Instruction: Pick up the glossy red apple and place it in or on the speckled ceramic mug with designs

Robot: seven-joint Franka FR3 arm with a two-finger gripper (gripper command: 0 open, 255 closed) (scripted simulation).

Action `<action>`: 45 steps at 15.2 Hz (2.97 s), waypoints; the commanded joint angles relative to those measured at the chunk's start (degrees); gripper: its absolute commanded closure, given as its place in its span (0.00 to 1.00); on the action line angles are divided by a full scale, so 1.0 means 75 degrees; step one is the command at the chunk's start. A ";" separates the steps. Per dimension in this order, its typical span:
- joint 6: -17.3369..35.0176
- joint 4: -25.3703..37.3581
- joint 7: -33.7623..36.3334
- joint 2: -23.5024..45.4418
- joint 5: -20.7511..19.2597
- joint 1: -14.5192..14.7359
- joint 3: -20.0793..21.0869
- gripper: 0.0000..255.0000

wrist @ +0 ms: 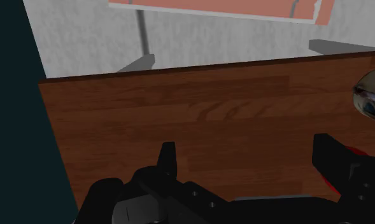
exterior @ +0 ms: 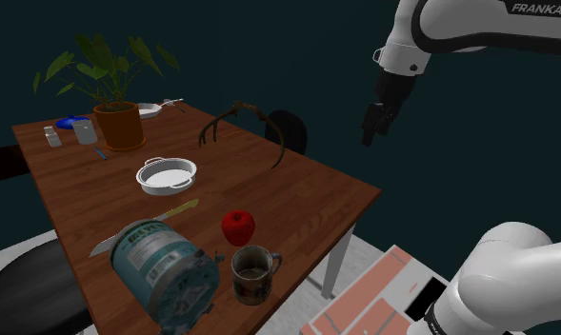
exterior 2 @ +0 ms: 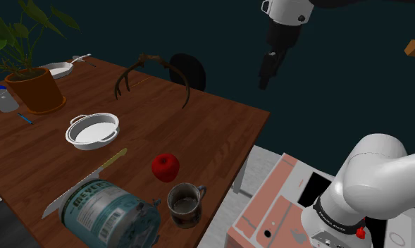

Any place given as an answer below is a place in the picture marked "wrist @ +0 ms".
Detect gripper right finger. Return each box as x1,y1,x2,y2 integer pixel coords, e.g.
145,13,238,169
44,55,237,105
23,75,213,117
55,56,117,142
311,132,375,224

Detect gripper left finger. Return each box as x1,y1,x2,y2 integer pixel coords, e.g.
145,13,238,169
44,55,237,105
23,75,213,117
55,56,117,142
75,141,229,224

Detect shiny silver round object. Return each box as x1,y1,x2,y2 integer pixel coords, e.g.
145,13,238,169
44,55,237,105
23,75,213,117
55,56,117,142
351,67,375,125

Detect salmon top table grey legs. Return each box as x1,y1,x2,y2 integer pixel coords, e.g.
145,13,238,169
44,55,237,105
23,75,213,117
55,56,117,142
108,0,375,74

